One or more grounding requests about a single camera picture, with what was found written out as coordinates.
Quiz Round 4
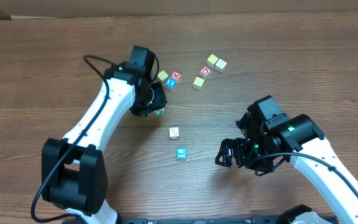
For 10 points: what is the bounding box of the green edged wooden block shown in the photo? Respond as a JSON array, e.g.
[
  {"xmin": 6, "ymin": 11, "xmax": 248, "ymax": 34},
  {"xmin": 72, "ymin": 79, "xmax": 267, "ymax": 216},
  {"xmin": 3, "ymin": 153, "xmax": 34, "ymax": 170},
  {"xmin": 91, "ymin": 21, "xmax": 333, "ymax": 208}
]
[{"xmin": 155, "ymin": 108, "xmax": 165, "ymax": 116}]

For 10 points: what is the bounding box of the red edged wooden block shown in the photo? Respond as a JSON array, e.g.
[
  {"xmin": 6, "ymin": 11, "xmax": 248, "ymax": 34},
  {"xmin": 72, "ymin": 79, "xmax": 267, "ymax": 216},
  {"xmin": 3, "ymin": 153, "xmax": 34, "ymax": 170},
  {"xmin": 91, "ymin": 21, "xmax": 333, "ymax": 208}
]
[{"xmin": 169, "ymin": 127, "xmax": 180, "ymax": 139}]

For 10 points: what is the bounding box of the blue wooden block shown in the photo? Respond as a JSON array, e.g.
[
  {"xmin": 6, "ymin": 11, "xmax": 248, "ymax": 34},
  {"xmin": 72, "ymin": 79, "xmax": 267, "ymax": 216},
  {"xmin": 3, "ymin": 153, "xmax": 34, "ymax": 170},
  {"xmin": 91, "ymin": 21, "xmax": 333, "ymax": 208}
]
[{"xmin": 177, "ymin": 147, "xmax": 187, "ymax": 160}]

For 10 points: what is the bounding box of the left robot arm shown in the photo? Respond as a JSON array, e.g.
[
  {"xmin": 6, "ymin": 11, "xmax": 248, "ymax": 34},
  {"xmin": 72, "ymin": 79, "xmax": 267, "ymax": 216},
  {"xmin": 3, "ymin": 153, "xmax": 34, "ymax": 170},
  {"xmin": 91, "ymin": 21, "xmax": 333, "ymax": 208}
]
[{"xmin": 30, "ymin": 46, "xmax": 167, "ymax": 223}]

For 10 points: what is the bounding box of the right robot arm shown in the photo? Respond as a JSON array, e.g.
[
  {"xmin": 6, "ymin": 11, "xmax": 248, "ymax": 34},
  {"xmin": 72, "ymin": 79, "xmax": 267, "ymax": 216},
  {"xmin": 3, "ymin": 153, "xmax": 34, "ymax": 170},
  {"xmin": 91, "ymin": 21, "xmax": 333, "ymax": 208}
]
[{"xmin": 215, "ymin": 95, "xmax": 358, "ymax": 223}]

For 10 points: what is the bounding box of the blue X block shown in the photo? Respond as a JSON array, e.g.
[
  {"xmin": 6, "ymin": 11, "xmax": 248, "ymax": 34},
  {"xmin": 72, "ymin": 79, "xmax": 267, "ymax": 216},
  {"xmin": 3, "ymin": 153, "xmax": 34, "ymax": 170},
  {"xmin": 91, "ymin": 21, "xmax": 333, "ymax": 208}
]
[{"xmin": 165, "ymin": 78, "xmax": 177, "ymax": 91}]

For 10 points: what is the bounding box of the yellow block left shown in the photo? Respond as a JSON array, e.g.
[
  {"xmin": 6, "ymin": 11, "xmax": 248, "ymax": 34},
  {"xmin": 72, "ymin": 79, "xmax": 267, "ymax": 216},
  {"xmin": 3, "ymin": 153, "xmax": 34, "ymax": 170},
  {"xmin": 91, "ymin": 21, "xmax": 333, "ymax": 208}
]
[{"xmin": 157, "ymin": 70, "xmax": 169, "ymax": 83}]

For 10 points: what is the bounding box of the yellow block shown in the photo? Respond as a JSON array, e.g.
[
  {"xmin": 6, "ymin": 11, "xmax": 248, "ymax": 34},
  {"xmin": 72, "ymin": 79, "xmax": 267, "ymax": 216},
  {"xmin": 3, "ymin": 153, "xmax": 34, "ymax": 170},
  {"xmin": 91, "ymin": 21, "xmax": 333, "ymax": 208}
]
[
  {"xmin": 193, "ymin": 77, "xmax": 204, "ymax": 90},
  {"xmin": 206, "ymin": 54, "xmax": 219, "ymax": 68},
  {"xmin": 157, "ymin": 70, "xmax": 169, "ymax": 83}
]

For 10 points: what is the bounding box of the red M block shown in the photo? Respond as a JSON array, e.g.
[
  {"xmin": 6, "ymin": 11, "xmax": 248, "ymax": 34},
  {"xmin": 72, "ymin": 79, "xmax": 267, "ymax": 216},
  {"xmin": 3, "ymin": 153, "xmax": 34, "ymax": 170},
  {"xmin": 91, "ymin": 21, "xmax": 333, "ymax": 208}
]
[{"xmin": 170, "ymin": 71, "xmax": 182, "ymax": 83}]

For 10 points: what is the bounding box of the yellow block middle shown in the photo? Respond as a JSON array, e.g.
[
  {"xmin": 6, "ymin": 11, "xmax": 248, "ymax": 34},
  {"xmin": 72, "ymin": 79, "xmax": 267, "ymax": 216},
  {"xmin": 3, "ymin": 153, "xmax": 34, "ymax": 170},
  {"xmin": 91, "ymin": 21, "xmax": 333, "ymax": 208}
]
[{"xmin": 193, "ymin": 77, "xmax": 204, "ymax": 90}]

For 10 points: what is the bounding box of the red circle block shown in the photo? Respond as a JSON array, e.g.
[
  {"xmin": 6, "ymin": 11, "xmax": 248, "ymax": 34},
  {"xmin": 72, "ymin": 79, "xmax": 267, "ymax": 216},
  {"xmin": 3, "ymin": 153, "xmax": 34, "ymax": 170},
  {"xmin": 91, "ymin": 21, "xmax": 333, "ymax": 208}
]
[{"xmin": 200, "ymin": 66, "xmax": 212, "ymax": 79}]

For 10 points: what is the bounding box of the yellow block far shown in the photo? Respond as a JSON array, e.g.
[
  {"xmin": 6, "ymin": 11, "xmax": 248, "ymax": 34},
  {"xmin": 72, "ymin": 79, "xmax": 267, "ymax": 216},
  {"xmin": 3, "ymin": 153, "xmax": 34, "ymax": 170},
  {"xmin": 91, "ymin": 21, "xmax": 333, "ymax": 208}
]
[{"xmin": 206, "ymin": 54, "xmax": 219, "ymax": 68}]

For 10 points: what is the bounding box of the white block far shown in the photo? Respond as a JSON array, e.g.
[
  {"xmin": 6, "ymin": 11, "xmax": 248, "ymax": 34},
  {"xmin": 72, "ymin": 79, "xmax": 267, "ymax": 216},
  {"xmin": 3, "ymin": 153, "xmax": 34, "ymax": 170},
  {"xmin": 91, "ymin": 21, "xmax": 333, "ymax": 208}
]
[{"xmin": 214, "ymin": 58, "xmax": 227, "ymax": 73}]

